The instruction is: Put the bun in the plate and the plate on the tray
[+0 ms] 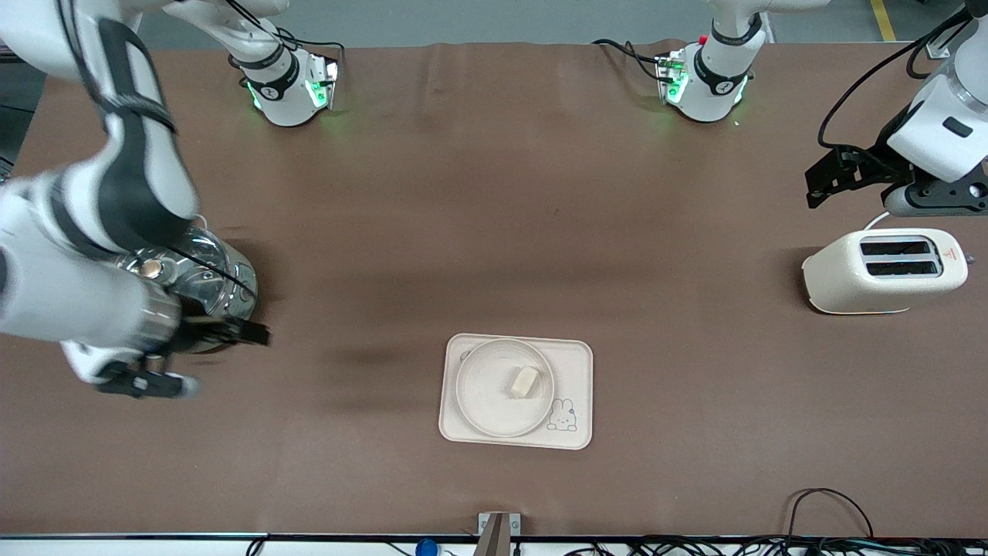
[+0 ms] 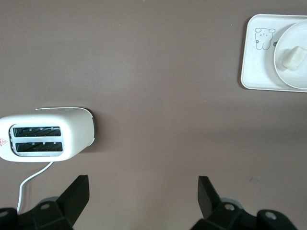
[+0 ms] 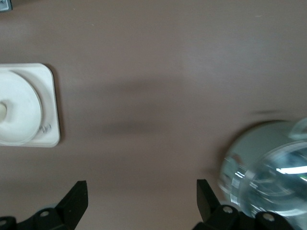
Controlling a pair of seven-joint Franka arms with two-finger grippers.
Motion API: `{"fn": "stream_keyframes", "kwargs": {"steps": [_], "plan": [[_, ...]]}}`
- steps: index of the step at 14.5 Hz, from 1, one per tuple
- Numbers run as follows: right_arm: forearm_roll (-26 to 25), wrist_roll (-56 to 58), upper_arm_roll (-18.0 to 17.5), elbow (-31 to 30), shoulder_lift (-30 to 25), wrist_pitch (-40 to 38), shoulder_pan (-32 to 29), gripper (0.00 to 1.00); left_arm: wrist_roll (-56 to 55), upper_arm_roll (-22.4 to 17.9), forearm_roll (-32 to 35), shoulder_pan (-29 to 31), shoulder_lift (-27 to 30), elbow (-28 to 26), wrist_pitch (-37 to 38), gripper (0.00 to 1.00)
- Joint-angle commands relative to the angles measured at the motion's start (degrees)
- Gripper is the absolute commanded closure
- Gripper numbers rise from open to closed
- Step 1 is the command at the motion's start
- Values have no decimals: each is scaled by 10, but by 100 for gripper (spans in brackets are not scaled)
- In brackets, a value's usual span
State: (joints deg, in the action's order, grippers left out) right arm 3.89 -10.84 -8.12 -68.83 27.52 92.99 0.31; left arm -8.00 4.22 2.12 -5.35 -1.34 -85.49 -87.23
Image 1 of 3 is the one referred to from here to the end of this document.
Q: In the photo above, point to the round cream plate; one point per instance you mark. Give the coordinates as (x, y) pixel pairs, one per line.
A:
(482, 394)

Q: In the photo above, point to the grey electric cooking pot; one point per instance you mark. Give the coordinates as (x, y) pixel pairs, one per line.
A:
(243, 297)

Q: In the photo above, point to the cream two-slot toaster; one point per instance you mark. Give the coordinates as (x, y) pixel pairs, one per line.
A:
(849, 278)

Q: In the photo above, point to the cream rabbit print tray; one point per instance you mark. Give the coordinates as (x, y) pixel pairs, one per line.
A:
(575, 363)

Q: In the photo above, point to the small white steamed bun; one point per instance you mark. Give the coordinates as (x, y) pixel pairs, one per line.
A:
(523, 382)

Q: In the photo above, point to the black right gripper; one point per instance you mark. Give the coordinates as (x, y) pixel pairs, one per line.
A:
(194, 335)

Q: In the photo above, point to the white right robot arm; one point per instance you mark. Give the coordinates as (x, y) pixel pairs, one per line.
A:
(139, 177)

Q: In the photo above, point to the small blue round object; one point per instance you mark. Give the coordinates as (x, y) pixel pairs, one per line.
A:
(426, 548)

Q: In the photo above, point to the grey metal table bracket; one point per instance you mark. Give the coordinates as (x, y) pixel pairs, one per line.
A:
(498, 537)

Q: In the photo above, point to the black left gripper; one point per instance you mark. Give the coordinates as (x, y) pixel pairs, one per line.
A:
(878, 164)

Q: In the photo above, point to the brown table cover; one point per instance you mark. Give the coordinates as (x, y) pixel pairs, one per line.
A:
(463, 232)

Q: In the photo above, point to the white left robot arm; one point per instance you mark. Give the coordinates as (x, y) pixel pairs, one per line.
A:
(714, 93)

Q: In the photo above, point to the glass pot lid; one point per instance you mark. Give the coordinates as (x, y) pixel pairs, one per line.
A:
(208, 262)

